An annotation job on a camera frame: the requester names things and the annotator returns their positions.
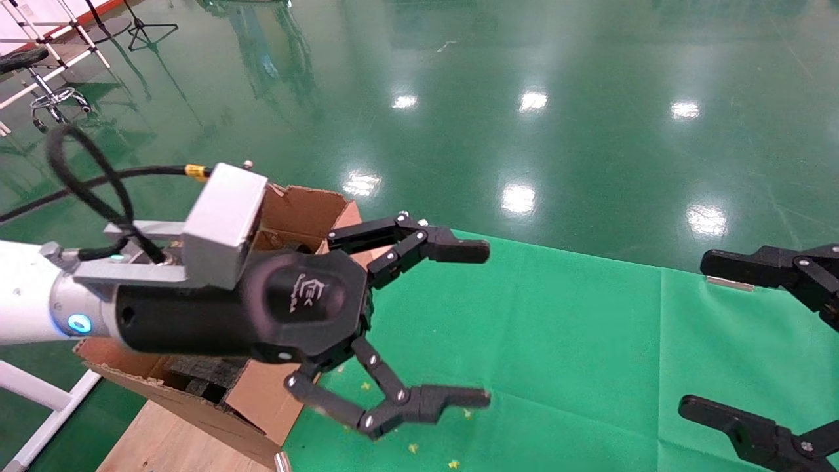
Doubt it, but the black tripod stand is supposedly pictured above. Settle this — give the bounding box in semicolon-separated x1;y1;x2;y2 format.
121;0;179;52

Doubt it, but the black round base stand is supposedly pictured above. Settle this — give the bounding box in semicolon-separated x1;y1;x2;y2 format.
82;0;134;45

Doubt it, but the green cloth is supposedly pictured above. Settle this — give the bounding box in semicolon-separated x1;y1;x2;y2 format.
282;226;839;472

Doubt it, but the white tube rack frame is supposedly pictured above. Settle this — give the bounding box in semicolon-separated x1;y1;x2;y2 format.
0;0;112;137

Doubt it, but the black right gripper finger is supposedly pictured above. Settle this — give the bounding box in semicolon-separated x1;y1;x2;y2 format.
678;396;839;472
699;245;839;332

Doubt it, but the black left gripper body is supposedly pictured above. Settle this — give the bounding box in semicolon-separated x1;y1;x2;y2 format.
115;249;376;364

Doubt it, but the white tube table frame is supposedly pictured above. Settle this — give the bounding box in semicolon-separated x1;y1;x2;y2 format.
0;359;102;472

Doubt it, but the large open cardboard carton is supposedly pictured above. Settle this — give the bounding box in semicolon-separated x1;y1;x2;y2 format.
72;185;362;470

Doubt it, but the black seat chrome stool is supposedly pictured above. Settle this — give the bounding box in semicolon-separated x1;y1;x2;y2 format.
0;47;92;135

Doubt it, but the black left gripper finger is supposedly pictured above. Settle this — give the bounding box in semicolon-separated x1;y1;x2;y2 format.
283;336;492;439
326;211;491;289

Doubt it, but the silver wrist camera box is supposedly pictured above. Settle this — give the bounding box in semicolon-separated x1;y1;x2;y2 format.
72;162;269;290

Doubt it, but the black foam block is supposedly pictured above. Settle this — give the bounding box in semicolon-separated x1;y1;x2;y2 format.
164;354;251;402

